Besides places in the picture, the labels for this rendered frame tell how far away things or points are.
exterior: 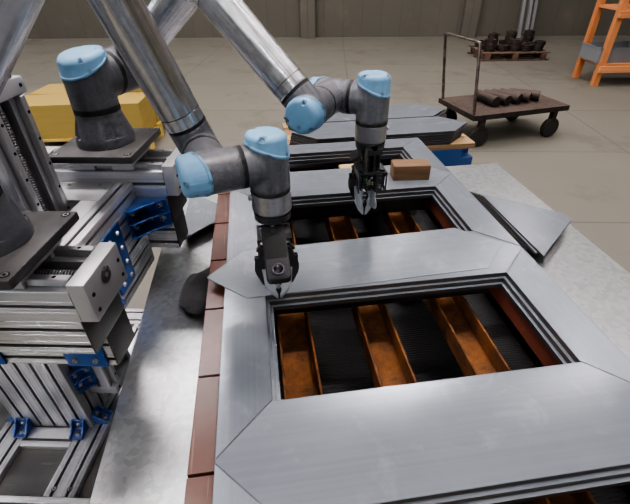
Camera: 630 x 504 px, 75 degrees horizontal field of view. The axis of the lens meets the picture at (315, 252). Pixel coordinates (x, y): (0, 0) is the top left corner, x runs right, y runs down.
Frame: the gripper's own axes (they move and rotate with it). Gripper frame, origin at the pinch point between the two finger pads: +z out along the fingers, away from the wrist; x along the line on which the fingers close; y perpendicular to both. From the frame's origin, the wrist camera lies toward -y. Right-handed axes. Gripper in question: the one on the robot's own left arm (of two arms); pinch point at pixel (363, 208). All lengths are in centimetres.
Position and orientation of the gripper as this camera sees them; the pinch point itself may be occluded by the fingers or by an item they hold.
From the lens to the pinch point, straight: 114.4
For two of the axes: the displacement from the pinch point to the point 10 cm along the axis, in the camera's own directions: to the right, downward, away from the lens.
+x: 9.9, -0.9, 1.1
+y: 1.4, 5.8, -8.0
